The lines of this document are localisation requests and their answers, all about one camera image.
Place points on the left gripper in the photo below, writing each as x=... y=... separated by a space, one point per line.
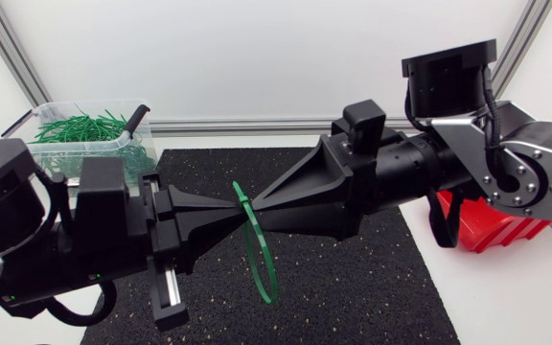
x=89 y=259

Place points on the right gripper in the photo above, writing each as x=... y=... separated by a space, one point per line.
x=364 y=187

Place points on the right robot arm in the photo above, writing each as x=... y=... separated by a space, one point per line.
x=544 y=158

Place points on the clear plastic bin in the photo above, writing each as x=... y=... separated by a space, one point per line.
x=55 y=149

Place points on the red plastic box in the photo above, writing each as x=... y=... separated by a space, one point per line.
x=487 y=230

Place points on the black speckled mat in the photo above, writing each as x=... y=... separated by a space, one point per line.
x=328 y=287

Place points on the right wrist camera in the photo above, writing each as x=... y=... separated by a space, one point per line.
x=364 y=124

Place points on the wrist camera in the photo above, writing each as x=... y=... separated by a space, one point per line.
x=364 y=124
x=101 y=191

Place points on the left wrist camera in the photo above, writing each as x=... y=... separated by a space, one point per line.
x=101 y=191

